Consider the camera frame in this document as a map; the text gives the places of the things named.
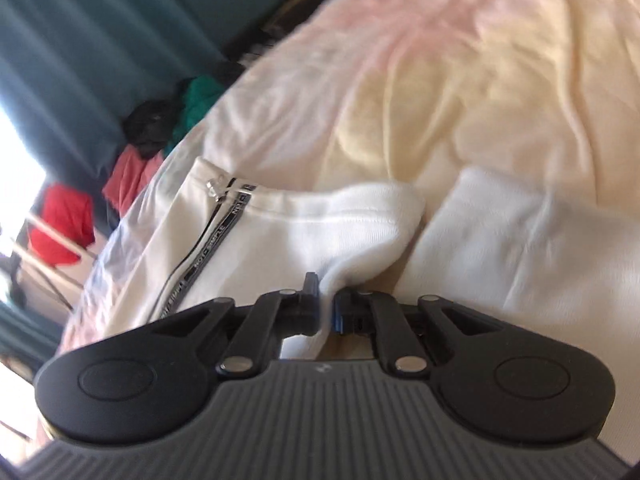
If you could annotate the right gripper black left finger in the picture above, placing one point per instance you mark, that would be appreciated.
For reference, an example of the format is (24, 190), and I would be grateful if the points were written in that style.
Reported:
(241, 341)

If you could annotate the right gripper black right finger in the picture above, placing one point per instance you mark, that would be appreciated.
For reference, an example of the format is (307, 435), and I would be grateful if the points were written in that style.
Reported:
(408, 340)

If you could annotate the cream white zip sweatshirt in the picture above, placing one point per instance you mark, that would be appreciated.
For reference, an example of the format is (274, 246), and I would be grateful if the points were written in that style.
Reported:
(526, 256)

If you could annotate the pink coral garment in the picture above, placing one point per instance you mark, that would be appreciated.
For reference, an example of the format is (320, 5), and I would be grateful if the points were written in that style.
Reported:
(131, 174)

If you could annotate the red garment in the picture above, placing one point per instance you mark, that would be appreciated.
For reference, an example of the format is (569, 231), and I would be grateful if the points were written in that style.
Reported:
(70, 213)

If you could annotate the black garment pile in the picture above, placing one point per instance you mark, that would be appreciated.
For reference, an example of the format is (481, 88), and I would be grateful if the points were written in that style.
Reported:
(148, 128)

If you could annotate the green garment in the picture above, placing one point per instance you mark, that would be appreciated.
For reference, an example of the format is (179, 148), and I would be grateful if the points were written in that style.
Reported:
(195, 98)

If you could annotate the pastel rainbow bed sheet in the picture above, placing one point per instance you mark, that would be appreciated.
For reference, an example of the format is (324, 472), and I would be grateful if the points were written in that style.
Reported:
(414, 92)

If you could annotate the teal green curtain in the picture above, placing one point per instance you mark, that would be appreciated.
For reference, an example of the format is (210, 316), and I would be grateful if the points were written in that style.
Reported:
(72, 70)

